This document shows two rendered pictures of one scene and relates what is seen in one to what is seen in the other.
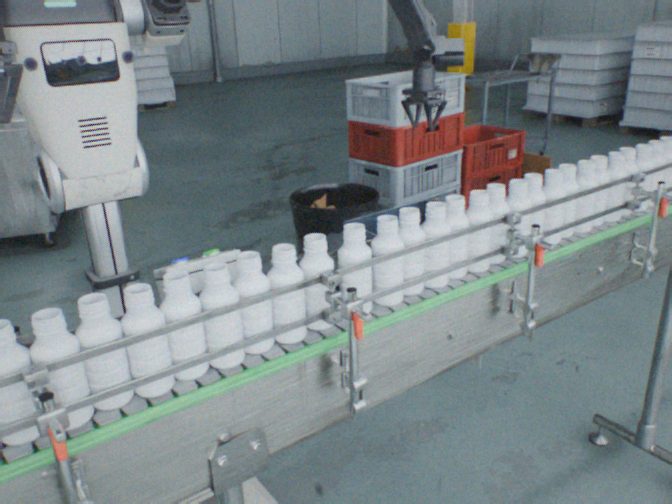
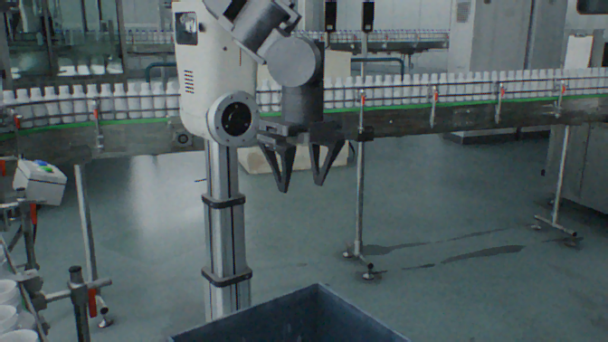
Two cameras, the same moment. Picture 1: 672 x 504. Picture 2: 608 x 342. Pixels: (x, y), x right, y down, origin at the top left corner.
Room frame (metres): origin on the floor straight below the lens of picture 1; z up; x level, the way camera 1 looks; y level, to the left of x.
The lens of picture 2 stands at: (1.59, -0.93, 1.43)
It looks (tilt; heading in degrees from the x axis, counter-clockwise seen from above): 16 degrees down; 88
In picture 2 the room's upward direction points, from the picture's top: straight up
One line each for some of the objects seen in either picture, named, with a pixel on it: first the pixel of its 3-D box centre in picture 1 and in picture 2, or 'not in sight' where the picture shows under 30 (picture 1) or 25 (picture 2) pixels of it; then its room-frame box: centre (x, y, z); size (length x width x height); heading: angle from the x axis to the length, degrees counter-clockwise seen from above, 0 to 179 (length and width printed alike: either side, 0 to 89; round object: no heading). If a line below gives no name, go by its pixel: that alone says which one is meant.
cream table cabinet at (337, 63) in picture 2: not in sight; (290, 109); (1.60, 4.43, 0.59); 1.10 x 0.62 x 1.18; 17
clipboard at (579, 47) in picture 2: not in sight; (576, 55); (3.72, 2.88, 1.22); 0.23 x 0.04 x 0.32; 107
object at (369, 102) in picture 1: (406, 96); not in sight; (3.66, -0.45, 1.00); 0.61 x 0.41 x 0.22; 132
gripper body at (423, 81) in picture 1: (423, 82); (302, 105); (1.61, -0.24, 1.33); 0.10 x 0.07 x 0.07; 35
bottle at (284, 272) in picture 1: (286, 293); not in sight; (0.91, 0.08, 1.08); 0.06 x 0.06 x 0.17
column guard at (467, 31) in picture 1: (460, 57); not in sight; (11.10, -2.29, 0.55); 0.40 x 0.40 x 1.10; 35
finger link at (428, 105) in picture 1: (428, 111); (290, 158); (1.59, -0.25, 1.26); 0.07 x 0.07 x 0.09; 35
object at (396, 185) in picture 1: (405, 171); not in sight; (3.66, -0.45, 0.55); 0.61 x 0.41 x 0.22; 132
